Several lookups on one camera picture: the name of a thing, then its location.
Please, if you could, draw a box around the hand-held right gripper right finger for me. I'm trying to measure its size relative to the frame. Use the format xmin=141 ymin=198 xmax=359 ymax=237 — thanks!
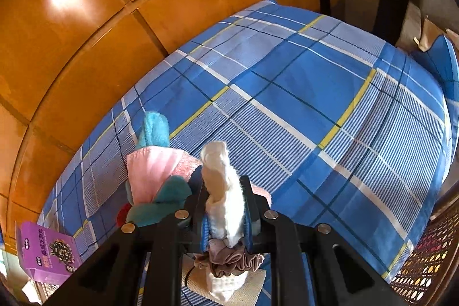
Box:
xmin=238 ymin=175 xmax=406 ymax=306

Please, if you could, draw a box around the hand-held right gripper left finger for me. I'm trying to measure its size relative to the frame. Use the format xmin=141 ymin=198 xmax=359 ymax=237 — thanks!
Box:
xmin=43 ymin=177 xmax=210 ymax=306

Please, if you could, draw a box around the beige satin scrunchie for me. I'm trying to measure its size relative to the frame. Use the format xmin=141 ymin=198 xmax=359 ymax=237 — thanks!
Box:
xmin=195 ymin=238 xmax=265 ymax=278

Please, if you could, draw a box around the white towel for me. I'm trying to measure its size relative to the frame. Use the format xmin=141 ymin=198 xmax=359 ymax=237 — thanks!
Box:
xmin=200 ymin=141 xmax=249 ymax=304

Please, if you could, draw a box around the cream sock with dark stripe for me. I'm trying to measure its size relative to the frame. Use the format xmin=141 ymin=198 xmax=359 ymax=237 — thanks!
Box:
xmin=182 ymin=268 xmax=267 ymax=303

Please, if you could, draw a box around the red sock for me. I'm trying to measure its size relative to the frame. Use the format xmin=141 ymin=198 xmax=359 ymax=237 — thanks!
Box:
xmin=116 ymin=204 xmax=133 ymax=225

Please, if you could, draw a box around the blue plush toy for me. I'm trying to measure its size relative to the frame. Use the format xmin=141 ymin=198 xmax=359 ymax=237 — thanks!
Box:
xmin=125 ymin=111 xmax=192 ymax=228

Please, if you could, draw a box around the pink face mask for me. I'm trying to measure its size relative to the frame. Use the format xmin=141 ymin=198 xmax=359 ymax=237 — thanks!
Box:
xmin=125 ymin=146 xmax=183 ymax=204

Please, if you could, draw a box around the purple carton box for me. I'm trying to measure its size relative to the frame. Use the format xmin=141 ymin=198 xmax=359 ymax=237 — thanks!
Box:
xmin=15 ymin=222 xmax=82 ymax=283

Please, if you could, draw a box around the rattan chair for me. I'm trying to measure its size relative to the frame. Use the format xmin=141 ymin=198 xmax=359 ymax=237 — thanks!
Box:
xmin=389 ymin=198 xmax=459 ymax=306

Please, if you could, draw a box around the wooden wardrobe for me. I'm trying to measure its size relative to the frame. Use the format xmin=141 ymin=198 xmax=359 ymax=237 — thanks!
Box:
xmin=0 ymin=0 xmax=345 ymax=256

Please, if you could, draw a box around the brown cardboard piece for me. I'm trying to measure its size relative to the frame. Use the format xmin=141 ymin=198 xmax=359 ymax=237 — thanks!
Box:
xmin=412 ymin=15 xmax=447 ymax=52

